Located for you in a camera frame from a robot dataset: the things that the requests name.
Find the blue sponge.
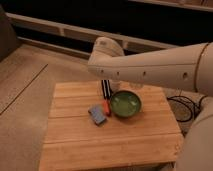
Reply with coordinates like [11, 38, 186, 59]
[88, 105, 106, 125]

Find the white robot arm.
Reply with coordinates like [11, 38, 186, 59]
[88, 37, 213, 171]

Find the orange carrot toy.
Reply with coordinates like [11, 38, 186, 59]
[102, 100, 111, 116]

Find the white wooden rail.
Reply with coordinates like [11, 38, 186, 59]
[6, 13, 176, 53]

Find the green ceramic bowl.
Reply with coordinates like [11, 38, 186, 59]
[110, 90, 142, 118]

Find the black striped object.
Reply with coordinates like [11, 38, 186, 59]
[101, 80, 112, 100]

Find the black cable on floor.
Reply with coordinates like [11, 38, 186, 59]
[166, 95, 208, 123]

